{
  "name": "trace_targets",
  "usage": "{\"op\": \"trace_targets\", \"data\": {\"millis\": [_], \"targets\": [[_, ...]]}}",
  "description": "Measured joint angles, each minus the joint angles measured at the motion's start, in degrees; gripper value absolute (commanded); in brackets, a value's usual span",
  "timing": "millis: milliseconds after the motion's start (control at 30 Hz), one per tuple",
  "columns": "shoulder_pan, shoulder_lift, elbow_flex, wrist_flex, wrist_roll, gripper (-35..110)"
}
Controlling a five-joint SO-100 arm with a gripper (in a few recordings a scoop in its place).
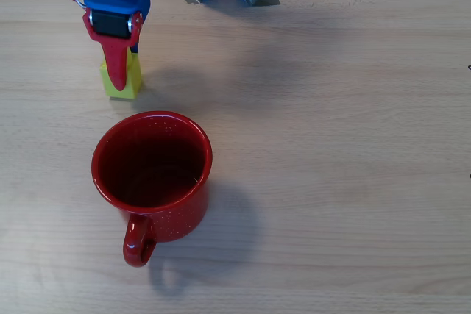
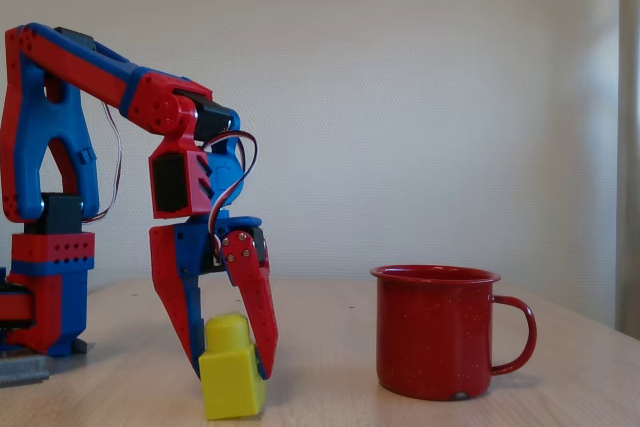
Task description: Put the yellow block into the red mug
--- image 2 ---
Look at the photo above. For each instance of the grey vertical post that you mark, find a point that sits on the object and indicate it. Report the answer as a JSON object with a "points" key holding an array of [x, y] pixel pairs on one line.
{"points": [[630, 147]]}

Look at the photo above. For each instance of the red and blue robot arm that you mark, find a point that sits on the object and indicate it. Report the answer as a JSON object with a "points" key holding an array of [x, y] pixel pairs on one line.
{"points": [[75, 67]]}

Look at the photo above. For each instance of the yellow-green toy building block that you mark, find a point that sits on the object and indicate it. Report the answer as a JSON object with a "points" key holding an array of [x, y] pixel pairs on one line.
{"points": [[230, 382]]}

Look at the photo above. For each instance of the red enamel mug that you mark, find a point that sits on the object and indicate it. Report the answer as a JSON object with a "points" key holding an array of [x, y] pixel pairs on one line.
{"points": [[430, 332]]}

